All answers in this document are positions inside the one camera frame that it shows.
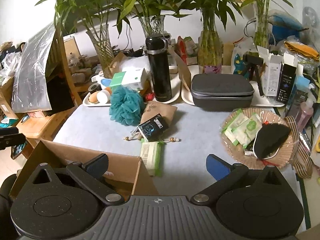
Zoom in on small green wipes pack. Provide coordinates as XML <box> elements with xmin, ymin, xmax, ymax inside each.
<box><xmin>221</xmin><ymin>109</ymin><xmax>248</xmax><ymax>133</ymax></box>
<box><xmin>224</xmin><ymin>127</ymin><xmax>242</xmax><ymax>145</ymax></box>
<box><xmin>236</xmin><ymin>114</ymin><xmax>262</xmax><ymax>148</ymax></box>

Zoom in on woven basket tray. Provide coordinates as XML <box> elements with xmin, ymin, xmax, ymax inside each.
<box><xmin>219</xmin><ymin>107</ymin><xmax>294</xmax><ymax>169</ymax></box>

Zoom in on small black tripod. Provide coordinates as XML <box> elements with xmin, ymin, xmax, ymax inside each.
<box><xmin>242</xmin><ymin>54</ymin><xmax>265</xmax><ymax>97</ymax></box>

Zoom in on person's left leg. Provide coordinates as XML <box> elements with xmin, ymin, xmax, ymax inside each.
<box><xmin>0</xmin><ymin>174</ymin><xmax>18</xmax><ymax>205</ymax></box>

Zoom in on green and white wipes pack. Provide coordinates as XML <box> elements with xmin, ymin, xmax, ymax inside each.
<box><xmin>139</xmin><ymin>141</ymin><xmax>167</xmax><ymax>177</ymax></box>

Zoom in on green cutting mat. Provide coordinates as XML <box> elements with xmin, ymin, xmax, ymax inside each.
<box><xmin>295</xmin><ymin>174</ymin><xmax>308</xmax><ymax>230</ymax></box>

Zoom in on brown paper bag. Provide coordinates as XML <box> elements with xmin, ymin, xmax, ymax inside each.
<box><xmin>172</xmin><ymin>46</ymin><xmax>192</xmax><ymax>90</ymax></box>

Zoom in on blue plush toy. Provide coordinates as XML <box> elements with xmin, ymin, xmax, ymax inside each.
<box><xmin>269</xmin><ymin>10</ymin><xmax>310</xmax><ymax>39</ymax></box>

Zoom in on wooden chair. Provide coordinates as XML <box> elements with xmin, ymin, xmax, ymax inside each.
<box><xmin>15</xmin><ymin>27</ymin><xmax>83</xmax><ymax>153</ymax></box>

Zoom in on grey table mat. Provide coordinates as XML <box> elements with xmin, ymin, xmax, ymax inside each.
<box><xmin>51</xmin><ymin>102</ymin><xmax>304</xmax><ymax>230</ymax></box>

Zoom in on pink liquid bottle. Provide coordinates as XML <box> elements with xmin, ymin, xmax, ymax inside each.
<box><xmin>296</xmin><ymin>94</ymin><xmax>314</xmax><ymax>130</ymax></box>

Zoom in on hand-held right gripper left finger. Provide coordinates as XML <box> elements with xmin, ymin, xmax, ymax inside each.
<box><xmin>25</xmin><ymin>153</ymin><xmax>125</xmax><ymax>206</ymax></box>

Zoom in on brown cardboard box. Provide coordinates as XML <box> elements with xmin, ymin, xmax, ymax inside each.
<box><xmin>9</xmin><ymin>140</ymin><xmax>159</xmax><ymax>205</ymax></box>

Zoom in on black carton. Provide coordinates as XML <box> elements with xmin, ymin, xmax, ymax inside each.
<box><xmin>276</xmin><ymin>64</ymin><xmax>304</xmax><ymax>103</ymax></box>

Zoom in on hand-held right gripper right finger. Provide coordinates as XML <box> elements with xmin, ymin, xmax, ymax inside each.
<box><xmin>191</xmin><ymin>154</ymin><xmax>290</xmax><ymax>205</ymax></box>

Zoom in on white bag with bird print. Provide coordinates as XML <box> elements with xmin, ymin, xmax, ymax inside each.
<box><xmin>231</xmin><ymin>41</ymin><xmax>255</xmax><ymax>77</ymax></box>

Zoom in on black thermos bottle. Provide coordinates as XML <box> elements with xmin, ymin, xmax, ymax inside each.
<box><xmin>145</xmin><ymin>34</ymin><xmax>173</xmax><ymax>102</ymax></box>

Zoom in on light blue carton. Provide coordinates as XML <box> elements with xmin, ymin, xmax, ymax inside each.
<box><xmin>291</xmin><ymin>76</ymin><xmax>310</xmax><ymax>98</ymax></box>

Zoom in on white carton with open flap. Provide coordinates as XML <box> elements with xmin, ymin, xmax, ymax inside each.
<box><xmin>257</xmin><ymin>46</ymin><xmax>284</xmax><ymax>97</ymax></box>

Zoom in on teal bath pouf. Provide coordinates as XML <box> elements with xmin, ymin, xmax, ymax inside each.
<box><xmin>109</xmin><ymin>85</ymin><xmax>145</xmax><ymax>126</ymax></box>

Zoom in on black cloth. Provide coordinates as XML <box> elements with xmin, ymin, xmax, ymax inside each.
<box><xmin>46</xmin><ymin>72</ymin><xmax>75</xmax><ymax>110</ymax></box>

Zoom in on bamboo in glass vase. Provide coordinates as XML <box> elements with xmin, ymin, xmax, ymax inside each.
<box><xmin>175</xmin><ymin>0</ymin><xmax>250</xmax><ymax>74</ymax></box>
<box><xmin>107</xmin><ymin>0</ymin><xmax>190</xmax><ymax>42</ymax></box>
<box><xmin>235</xmin><ymin>0</ymin><xmax>298</xmax><ymax>49</ymax></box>
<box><xmin>35</xmin><ymin>0</ymin><xmax>118</xmax><ymax>78</ymax></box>

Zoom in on orange cloth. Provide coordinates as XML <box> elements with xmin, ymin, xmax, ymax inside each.
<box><xmin>284</xmin><ymin>41</ymin><xmax>320</xmax><ymax>60</ymax></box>

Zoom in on white spray bottle blue label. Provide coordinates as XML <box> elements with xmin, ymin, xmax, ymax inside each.
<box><xmin>91</xmin><ymin>76</ymin><xmax>113</xmax><ymax>88</ymax></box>

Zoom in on brown drawstring pouch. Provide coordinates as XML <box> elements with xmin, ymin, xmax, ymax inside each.
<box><xmin>124</xmin><ymin>101</ymin><xmax>180</xmax><ymax>143</ymax></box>

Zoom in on white plastic bag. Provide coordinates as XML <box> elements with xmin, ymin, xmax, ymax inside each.
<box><xmin>121</xmin><ymin>56</ymin><xmax>152</xmax><ymax>80</ymax></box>

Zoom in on striped woven strap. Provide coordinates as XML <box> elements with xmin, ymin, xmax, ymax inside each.
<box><xmin>284</xmin><ymin>116</ymin><xmax>313</xmax><ymax>179</ymax></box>

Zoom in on green and white box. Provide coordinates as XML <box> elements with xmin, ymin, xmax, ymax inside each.
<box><xmin>109</xmin><ymin>67</ymin><xmax>147</xmax><ymax>90</ymax></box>

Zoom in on black sleep mask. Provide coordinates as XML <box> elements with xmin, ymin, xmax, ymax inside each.
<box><xmin>252</xmin><ymin>123</ymin><xmax>292</xmax><ymax>161</ymax></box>

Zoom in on clear plastic sheet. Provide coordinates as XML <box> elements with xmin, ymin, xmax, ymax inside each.
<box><xmin>11</xmin><ymin>22</ymin><xmax>59</xmax><ymax>113</ymax></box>

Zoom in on black printed packet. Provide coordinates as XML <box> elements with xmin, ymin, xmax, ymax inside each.
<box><xmin>138</xmin><ymin>114</ymin><xmax>170</xmax><ymax>142</ymax></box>

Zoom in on grey hard case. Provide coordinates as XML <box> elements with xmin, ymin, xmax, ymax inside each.
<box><xmin>190</xmin><ymin>74</ymin><xmax>255</xmax><ymax>112</ymax></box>

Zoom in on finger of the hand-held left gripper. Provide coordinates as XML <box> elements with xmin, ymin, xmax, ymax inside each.
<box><xmin>0</xmin><ymin>127</ymin><xmax>19</xmax><ymax>137</ymax></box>
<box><xmin>0</xmin><ymin>136</ymin><xmax>26</xmax><ymax>152</ymax></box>

